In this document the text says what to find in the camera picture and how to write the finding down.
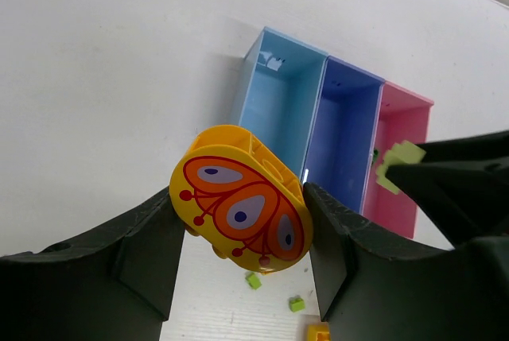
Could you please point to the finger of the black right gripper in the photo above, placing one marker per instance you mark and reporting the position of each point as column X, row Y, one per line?
column 462, row 186

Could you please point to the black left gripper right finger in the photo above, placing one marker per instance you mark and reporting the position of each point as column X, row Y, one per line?
column 373, row 284

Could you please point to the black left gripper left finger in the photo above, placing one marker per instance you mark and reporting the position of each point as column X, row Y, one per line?
column 113, row 282

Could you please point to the light green 2x2 brick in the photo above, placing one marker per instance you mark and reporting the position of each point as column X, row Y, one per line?
column 404, row 153

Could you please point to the yellow long 2x3 brick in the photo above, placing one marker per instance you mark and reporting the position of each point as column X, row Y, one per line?
column 318, row 332

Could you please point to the yellow butterfly round brick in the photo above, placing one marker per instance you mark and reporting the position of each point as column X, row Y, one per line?
column 230, row 189

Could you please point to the small lime brick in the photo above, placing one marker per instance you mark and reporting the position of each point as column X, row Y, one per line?
column 253, row 280
column 296, row 304

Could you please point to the pink container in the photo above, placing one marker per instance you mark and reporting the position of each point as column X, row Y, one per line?
column 403, row 115

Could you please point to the purple blue container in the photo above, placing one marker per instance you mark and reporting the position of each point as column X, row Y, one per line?
column 340, row 150

